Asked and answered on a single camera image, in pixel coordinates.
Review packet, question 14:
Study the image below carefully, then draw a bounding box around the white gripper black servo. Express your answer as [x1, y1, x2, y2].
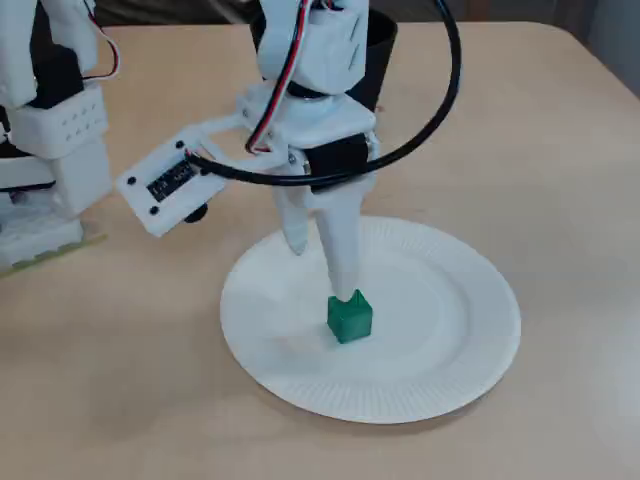
[237, 82, 382, 304]

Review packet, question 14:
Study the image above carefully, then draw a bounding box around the green cube block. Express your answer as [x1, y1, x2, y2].
[326, 288, 375, 345]

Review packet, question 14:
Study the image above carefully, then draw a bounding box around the white paper plate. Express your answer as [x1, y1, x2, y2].
[219, 215, 522, 425]

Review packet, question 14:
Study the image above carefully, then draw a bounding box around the black round pot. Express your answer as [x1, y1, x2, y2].
[248, 7, 399, 112]

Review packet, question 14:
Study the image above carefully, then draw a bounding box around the red white gripper wire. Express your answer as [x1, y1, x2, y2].
[244, 0, 324, 154]

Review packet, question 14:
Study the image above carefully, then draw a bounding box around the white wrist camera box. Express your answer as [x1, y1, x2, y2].
[115, 127, 226, 237]

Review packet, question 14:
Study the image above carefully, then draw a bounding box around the thick black camera cable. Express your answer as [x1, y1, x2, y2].
[185, 0, 464, 187]

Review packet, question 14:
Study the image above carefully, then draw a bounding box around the green robot base plate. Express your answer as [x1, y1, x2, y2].
[0, 232, 109, 279]

